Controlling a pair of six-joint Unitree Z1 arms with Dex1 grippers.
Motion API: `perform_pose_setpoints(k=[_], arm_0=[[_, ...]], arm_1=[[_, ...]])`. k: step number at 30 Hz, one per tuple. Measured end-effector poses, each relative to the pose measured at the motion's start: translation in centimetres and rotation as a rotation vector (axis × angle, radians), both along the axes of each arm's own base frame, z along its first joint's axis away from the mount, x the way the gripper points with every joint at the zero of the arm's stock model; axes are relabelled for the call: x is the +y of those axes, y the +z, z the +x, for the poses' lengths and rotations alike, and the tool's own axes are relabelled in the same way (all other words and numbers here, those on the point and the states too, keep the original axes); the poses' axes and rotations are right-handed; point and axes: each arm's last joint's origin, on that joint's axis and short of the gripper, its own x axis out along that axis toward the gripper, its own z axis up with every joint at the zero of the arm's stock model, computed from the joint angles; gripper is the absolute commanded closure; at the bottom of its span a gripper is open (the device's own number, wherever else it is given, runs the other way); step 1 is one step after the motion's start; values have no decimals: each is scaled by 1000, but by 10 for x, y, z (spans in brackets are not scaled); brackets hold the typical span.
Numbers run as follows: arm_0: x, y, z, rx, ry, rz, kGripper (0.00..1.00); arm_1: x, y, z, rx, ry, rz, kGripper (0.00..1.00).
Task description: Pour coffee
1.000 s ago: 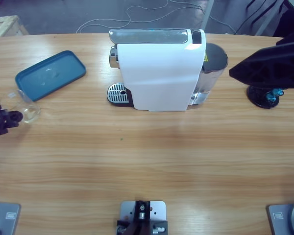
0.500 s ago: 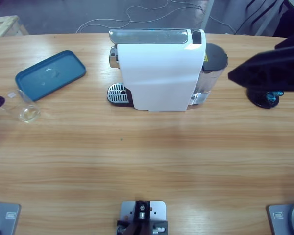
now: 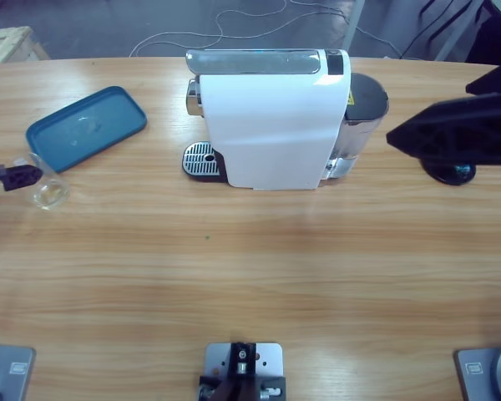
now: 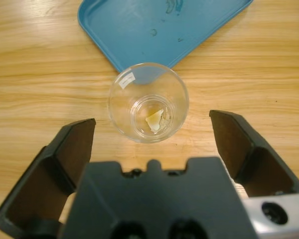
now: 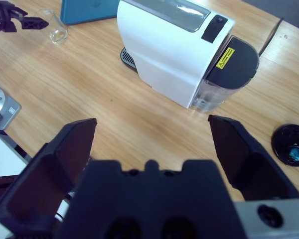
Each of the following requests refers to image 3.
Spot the clear water tank black lid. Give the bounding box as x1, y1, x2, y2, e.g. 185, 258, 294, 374
325, 73, 390, 181

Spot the center metal mount plate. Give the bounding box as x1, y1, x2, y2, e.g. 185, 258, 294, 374
197, 341, 288, 401

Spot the arm grey base plate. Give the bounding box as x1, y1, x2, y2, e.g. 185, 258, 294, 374
453, 342, 501, 401
0, 342, 38, 401

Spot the black chair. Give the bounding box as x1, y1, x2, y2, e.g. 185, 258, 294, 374
469, 14, 501, 68

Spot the wooden crate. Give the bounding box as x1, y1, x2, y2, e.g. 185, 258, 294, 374
0, 25, 51, 67

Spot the long white floor cable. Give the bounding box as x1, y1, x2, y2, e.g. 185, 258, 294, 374
129, 0, 347, 58

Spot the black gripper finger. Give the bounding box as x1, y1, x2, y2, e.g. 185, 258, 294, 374
0, 165, 43, 194
385, 89, 501, 169
465, 53, 501, 95

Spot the short white floor cable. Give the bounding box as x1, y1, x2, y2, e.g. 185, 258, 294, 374
353, 25, 402, 58

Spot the silver coffee machine lever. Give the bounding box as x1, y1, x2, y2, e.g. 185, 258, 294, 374
185, 48, 322, 76

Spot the white capsule coffee machine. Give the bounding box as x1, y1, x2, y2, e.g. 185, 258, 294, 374
181, 48, 390, 192

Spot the clear drinking glass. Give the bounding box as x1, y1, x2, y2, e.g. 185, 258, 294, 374
11, 151, 72, 211

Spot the black capsule holder stand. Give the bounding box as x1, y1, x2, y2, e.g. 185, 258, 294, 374
419, 160, 478, 187

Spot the silver grille drip tray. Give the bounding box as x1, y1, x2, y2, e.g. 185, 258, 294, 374
181, 140, 227, 184

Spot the teal plastic tray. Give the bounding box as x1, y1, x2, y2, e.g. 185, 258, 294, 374
24, 85, 148, 175

